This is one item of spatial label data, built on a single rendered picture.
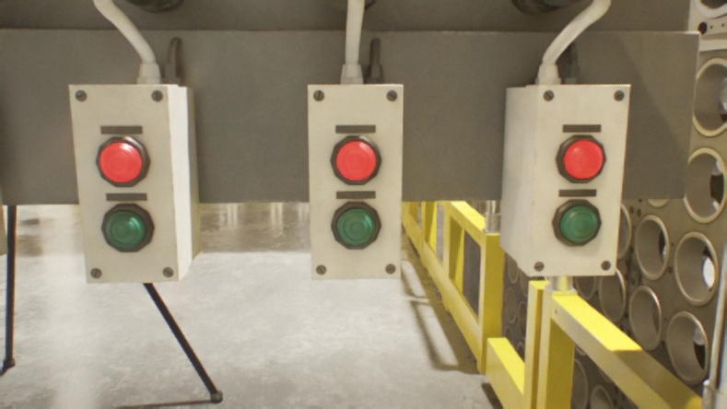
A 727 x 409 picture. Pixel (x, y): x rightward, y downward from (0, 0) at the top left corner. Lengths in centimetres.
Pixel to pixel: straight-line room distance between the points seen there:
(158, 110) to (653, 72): 43
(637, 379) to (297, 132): 58
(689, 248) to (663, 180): 181
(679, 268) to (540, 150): 198
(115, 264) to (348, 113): 21
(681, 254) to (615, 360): 150
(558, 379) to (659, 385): 38
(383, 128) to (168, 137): 16
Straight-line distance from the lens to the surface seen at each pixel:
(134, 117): 47
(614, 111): 50
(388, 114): 45
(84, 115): 49
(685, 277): 245
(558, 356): 123
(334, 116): 45
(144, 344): 201
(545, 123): 48
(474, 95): 56
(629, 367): 93
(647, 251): 270
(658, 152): 62
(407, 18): 58
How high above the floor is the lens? 76
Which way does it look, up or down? 11 degrees down
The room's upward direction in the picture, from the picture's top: straight up
